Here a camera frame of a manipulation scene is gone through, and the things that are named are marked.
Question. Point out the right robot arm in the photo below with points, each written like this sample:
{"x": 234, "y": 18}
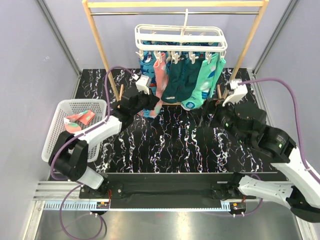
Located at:
{"x": 247, "y": 123}

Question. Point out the wooden clothes rack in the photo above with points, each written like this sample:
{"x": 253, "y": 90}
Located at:
{"x": 88, "y": 6}

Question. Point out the pink sock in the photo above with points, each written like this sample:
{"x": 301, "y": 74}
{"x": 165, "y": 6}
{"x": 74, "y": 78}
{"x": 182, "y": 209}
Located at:
{"x": 72, "y": 122}
{"x": 161, "y": 77}

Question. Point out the dark teal sock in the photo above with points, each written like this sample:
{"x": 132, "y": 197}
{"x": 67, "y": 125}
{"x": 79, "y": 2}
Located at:
{"x": 189, "y": 79}
{"x": 173, "y": 93}

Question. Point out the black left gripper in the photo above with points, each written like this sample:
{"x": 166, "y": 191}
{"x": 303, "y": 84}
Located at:
{"x": 152, "y": 99}

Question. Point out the blue shark print shorts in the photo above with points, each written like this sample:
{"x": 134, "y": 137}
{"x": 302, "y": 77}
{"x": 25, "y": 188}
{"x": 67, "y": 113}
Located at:
{"x": 147, "y": 68}

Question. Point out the white perforated plastic basket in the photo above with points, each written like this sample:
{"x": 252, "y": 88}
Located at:
{"x": 67, "y": 108}

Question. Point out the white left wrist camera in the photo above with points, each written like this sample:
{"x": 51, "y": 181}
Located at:
{"x": 141, "y": 84}

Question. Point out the mint green sock left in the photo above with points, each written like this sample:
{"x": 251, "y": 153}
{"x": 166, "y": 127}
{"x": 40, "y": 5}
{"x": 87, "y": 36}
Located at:
{"x": 195, "y": 101}

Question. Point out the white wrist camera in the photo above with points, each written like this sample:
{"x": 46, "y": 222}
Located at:
{"x": 141, "y": 84}
{"x": 236, "y": 91}

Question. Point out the white plastic clip hanger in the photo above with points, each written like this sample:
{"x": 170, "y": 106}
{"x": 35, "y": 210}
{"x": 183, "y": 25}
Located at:
{"x": 178, "y": 39}

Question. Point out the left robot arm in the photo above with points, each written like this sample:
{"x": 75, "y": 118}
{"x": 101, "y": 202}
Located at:
{"x": 70, "y": 153}

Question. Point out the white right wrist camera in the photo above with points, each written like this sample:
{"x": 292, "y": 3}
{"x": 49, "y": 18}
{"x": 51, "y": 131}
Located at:
{"x": 236, "y": 91}

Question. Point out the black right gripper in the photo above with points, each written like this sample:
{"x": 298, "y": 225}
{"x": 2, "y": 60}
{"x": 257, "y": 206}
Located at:
{"x": 210, "y": 106}

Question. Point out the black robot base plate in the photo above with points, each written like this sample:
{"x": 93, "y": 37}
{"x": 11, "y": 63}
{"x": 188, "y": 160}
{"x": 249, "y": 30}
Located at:
{"x": 164, "y": 191}

